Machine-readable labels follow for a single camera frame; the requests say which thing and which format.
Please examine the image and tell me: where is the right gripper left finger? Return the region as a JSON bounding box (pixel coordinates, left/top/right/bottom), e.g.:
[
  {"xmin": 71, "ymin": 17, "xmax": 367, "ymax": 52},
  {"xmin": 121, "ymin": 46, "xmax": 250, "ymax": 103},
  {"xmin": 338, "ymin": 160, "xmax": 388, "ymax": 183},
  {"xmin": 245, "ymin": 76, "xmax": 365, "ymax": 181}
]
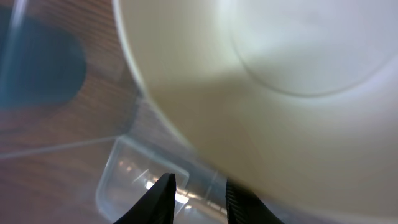
[{"xmin": 114, "ymin": 173, "xmax": 176, "ymax": 224}]

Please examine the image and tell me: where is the clear plastic storage container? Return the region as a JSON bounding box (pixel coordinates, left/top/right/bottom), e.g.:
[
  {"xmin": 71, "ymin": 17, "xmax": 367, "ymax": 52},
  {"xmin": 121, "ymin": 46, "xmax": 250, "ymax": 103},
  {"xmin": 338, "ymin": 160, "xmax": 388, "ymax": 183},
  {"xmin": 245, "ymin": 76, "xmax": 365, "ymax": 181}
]
[{"xmin": 0, "ymin": 0, "xmax": 398, "ymax": 224}]

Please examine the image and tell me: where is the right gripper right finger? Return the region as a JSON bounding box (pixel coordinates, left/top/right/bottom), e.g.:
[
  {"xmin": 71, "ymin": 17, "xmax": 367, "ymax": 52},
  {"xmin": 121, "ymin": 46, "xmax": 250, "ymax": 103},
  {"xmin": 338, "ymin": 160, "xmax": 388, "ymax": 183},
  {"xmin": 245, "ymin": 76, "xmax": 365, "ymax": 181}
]
[{"xmin": 225, "ymin": 179, "xmax": 284, "ymax": 224}]

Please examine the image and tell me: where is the cream bowl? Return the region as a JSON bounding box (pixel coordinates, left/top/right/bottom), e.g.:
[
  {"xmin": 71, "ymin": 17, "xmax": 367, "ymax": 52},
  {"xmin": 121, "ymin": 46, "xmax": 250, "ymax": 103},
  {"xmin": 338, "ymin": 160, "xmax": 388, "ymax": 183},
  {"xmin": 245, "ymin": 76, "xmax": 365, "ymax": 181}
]
[{"xmin": 113, "ymin": 0, "xmax": 397, "ymax": 222}]

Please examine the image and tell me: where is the dark blue bowl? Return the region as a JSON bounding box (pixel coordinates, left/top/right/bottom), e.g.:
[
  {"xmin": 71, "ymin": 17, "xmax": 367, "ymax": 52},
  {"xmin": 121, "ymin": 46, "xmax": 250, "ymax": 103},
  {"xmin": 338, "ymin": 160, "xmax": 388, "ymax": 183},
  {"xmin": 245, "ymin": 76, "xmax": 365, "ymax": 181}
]
[{"xmin": 1, "ymin": 6, "xmax": 86, "ymax": 109}]

